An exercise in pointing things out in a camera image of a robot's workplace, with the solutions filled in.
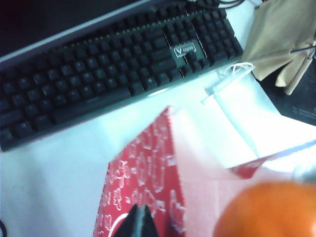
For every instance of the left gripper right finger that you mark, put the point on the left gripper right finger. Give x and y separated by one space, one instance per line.
148 224

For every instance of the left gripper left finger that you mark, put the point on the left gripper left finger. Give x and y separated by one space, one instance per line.
129 224

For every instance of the red Trudi paper bag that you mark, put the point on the red Trudi paper bag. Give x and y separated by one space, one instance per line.
148 160

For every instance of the glossy orange fruit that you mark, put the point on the glossy orange fruit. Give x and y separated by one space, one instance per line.
266 212

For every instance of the white plastic bag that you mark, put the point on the white plastic bag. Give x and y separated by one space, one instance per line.
242 118

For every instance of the black mechanical keyboard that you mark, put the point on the black mechanical keyboard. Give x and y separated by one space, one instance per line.
111 74

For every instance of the black mouse pad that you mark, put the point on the black mouse pad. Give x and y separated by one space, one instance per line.
301 98

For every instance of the black AOC monitor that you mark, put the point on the black AOC monitor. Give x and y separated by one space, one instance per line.
49 22

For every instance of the beige tent-shaped calendar stand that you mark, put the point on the beige tent-shaped calendar stand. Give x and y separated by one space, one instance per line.
276 37

